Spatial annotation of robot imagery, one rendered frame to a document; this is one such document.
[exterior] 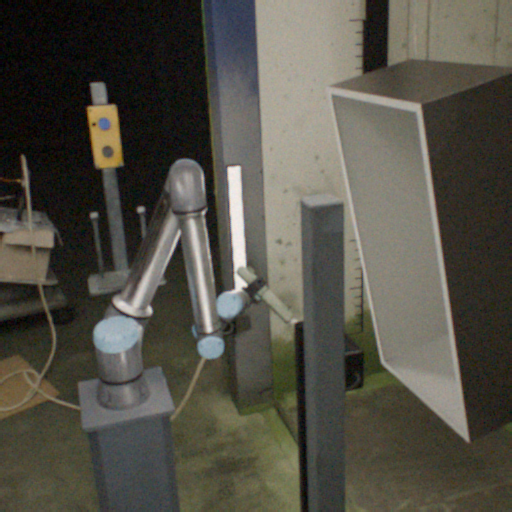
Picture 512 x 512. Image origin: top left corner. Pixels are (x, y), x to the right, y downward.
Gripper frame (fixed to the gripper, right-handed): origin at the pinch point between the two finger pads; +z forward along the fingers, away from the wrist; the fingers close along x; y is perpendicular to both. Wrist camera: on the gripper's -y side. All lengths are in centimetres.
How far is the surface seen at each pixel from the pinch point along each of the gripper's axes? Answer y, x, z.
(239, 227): -12.3, -27.5, 17.8
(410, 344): -26, 62, 24
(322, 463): -26, 46, -164
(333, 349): -41, 35, -169
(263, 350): 28, 17, 45
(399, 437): 10, 89, 39
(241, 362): 39, 13, 41
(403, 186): -73, 15, -2
